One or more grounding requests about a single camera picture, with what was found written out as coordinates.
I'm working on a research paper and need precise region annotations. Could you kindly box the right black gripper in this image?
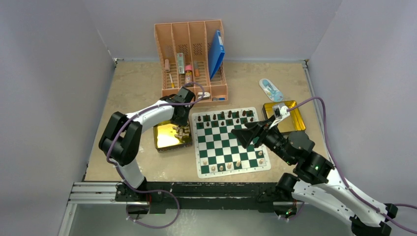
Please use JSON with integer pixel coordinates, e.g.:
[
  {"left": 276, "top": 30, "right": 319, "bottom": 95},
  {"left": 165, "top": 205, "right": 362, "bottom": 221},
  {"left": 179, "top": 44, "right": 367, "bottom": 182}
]
[{"left": 230, "top": 115, "right": 294, "bottom": 164}]

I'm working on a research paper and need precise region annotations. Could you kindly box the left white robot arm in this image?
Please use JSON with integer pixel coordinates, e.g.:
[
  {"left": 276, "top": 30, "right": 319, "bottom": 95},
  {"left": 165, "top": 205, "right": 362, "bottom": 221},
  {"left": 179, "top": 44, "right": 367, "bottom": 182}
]
[{"left": 98, "top": 90, "right": 197, "bottom": 201}]

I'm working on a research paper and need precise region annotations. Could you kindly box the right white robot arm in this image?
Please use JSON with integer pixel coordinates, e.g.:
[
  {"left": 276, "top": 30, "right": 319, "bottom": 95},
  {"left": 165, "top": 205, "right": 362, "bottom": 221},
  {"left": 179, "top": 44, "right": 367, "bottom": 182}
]
[{"left": 231, "top": 119, "right": 398, "bottom": 236}]

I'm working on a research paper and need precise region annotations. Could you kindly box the pile of light chess pieces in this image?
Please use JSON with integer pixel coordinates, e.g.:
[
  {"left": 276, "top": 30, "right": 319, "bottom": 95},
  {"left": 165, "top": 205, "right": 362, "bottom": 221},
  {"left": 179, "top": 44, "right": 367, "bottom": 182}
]
[{"left": 172, "top": 126, "right": 191, "bottom": 141}]

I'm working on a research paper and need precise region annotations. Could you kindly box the green white chess board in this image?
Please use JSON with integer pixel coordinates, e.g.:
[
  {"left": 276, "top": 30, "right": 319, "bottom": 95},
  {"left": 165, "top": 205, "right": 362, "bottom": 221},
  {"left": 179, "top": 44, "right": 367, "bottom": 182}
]
[{"left": 191, "top": 107, "right": 271, "bottom": 178}]

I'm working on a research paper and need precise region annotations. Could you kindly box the right gold tin tray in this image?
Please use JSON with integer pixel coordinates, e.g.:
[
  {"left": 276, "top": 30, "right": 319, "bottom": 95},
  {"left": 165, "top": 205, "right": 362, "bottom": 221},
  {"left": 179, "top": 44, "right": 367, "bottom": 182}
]
[{"left": 262, "top": 102, "right": 306, "bottom": 135}]

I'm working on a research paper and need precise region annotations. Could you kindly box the gold tin tray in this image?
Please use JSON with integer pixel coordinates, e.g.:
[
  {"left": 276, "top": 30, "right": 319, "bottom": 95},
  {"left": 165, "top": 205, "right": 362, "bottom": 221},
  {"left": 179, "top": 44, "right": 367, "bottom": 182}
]
[
  {"left": 262, "top": 102, "right": 306, "bottom": 135},
  {"left": 153, "top": 119, "right": 193, "bottom": 153}
]

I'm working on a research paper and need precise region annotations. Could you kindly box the white stapler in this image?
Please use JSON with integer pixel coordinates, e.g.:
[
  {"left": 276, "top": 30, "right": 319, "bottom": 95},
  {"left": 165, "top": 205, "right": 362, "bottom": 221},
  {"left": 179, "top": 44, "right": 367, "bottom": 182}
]
[{"left": 197, "top": 91, "right": 211, "bottom": 100}]

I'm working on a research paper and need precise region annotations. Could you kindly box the left gold tin tray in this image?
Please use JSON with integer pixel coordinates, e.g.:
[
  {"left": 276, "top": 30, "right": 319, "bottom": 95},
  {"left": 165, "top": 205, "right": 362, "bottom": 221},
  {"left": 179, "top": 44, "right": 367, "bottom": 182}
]
[{"left": 153, "top": 119, "right": 193, "bottom": 153}]

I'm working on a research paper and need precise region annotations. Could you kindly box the blue white packaged item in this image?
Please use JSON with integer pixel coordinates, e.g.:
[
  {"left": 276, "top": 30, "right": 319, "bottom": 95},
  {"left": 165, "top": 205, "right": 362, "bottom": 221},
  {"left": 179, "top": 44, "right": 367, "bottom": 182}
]
[{"left": 259, "top": 79, "right": 284, "bottom": 102}]

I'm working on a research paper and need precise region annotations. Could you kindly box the brown bottle pink cap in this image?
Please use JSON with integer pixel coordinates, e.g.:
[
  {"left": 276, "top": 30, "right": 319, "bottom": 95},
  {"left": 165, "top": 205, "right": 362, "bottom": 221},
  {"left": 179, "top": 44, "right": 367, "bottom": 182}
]
[{"left": 184, "top": 64, "right": 193, "bottom": 87}]

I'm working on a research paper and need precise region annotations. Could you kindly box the white green box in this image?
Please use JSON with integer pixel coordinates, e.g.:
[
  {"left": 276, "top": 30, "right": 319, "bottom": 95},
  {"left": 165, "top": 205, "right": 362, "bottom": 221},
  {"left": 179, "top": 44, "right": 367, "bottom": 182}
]
[{"left": 177, "top": 53, "right": 185, "bottom": 75}]

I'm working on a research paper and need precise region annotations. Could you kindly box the pink desk organizer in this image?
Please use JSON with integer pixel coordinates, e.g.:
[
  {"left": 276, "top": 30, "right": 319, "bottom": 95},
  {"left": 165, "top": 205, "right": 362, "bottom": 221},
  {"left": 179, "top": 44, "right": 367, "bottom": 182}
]
[{"left": 154, "top": 20, "right": 229, "bottom": 106}]

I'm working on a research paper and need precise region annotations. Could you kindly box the blue folder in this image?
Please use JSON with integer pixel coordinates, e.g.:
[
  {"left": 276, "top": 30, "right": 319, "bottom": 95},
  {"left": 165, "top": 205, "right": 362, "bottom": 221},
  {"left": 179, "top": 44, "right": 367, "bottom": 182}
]
[{"left": 208, "top": 30, "right": 225, "bottom": 80}]

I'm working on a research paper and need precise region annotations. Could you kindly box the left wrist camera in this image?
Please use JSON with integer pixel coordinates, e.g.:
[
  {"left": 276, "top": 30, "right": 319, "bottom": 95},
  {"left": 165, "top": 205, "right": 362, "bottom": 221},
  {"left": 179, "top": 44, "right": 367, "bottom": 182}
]
[{"left": 174, "top": 87, "right": 195, "bottom": 103}]

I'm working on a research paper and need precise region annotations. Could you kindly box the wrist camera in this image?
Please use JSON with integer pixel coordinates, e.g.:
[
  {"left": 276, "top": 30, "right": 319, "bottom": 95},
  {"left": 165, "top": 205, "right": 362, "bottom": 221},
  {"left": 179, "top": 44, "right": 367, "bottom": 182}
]
[
  {"left": 174, "top": 87, "right": 195, "bottom": 103},
  {"left": 270, "top": 103, "right": 290, "bottom": 128}
]

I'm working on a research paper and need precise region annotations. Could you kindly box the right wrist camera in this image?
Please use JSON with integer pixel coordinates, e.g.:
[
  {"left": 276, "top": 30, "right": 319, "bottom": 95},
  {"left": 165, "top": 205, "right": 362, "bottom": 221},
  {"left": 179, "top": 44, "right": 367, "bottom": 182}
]
[{"left": 270, "top": 103, "right": 290, "bottom": 128}]

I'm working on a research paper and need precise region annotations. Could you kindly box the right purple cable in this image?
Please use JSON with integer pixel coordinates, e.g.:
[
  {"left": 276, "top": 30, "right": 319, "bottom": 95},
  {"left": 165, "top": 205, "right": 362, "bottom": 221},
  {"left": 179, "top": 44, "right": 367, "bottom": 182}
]
[{"left": 286, "top": 96, "right": 417, "bottom": 236}]

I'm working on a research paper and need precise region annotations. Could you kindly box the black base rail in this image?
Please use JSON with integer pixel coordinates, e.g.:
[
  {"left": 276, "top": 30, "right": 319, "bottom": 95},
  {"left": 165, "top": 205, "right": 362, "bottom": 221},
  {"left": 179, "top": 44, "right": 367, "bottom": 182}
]
[{"left": 115, "top": 181, "right": 302, "bottom": 218}]

